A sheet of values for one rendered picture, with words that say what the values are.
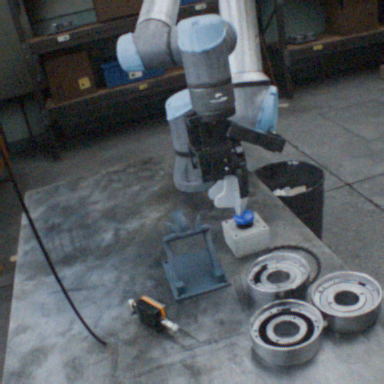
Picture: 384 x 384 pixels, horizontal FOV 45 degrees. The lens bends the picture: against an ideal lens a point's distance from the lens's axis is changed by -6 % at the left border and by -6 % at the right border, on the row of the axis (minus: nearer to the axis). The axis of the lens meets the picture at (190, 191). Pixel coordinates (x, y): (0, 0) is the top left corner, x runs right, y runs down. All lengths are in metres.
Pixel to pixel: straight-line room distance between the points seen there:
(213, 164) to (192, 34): 0.22
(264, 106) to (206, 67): 0.35
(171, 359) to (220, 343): 0.08
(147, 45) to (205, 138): 0.21
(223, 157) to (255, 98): 0.31
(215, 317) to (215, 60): 0.41
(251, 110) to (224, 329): 0.53
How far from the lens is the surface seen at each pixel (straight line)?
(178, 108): 1.13
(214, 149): 0.82
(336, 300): 0.78
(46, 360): 0.82
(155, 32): 0.91
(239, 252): 0.91
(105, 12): 4.03
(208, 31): 0.77
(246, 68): 1.12
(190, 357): 0.74
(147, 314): 0.78
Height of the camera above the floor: 1.32
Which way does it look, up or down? 26 degrees down
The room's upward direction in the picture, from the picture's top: 12 degrees counter-clockwise
